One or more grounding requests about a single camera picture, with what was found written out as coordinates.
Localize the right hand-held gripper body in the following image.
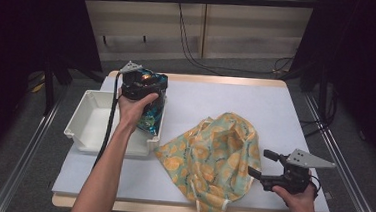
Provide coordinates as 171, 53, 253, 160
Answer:
258, 145, 338, 198

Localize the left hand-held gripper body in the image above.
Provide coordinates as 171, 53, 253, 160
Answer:
117, 59, 163, 102

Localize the shiny blue snack bag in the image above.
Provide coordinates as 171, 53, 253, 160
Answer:
128, 67, 170, 137

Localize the green orange patterned cloth bag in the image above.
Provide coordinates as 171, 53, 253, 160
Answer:
150, 107, 267, 212

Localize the white plastic bin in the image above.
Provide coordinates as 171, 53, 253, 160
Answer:
61, 87, 166, 160

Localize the person's right hand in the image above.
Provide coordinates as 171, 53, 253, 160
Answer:
269, 167, 320, 212

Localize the person's left hand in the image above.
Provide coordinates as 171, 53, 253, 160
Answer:
114, 86, 161, 136

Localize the wooden table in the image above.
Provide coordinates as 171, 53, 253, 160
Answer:
50, 64, 342, 212

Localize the pale grey table mat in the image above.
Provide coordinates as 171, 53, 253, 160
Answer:
50, 71, 339, 212

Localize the black metal stand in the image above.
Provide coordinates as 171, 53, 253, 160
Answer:
39, 59, 75, 117

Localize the yellow floor item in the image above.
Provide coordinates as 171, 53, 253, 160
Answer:
26, 71, 47, 94

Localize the dark curtain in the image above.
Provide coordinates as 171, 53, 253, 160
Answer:
285, 0, 376, 173
0, 0, 107, 181

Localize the aluminium floor rail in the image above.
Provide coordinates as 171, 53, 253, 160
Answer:
297, 93, 376, 212
0, 96, 64, 212

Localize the black floor cable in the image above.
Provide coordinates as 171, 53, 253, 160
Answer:
172, 2, 299, 81

